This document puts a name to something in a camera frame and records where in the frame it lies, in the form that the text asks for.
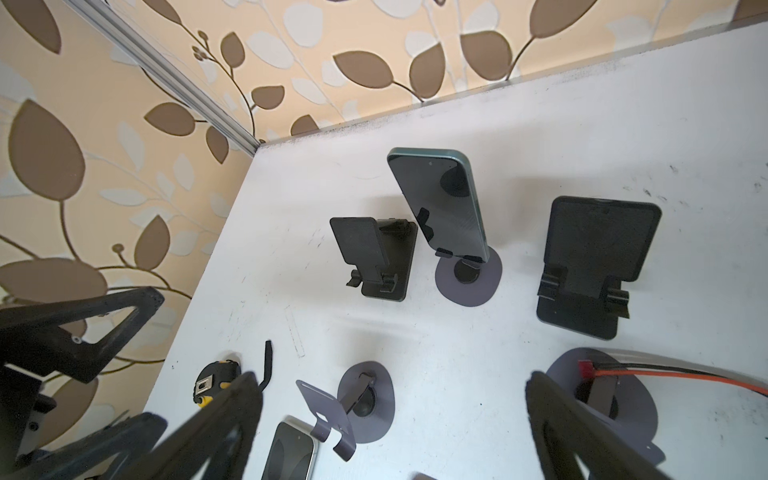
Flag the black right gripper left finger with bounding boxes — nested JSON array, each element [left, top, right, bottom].
[[118, 372, 263, 479]]

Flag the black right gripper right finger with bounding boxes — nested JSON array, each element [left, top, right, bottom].
[[525, 371, 667, 479]]

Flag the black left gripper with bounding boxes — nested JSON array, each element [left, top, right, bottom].
[[1, 287, 168, 479]]

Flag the silver phone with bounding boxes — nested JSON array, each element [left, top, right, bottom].
[[261, 417, 319, 480]]

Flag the green phone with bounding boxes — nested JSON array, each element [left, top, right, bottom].
[[386, 147, 490, 263]]

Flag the grey round stand front right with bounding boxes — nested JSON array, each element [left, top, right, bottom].
[[546, 348, 666, 466]]

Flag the black phone stand front left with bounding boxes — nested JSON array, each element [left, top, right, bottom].
[[296, 361, 396, 462]]

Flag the grey round phone stand back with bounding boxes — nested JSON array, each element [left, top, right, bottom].
[[435, 248, 503, 307]]

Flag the black flat stand back right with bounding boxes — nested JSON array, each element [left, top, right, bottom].
[[536, 196, 662, 340]]

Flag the black flat phone stand left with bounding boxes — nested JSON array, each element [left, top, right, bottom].
[[329, 217, 418, 302]]

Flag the black charging board yellow plugs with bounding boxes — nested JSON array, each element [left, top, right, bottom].
[[577, 349, 767, 397]]

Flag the yellow black tape measure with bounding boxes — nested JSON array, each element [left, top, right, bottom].
[[192, 340, 274, 408]]

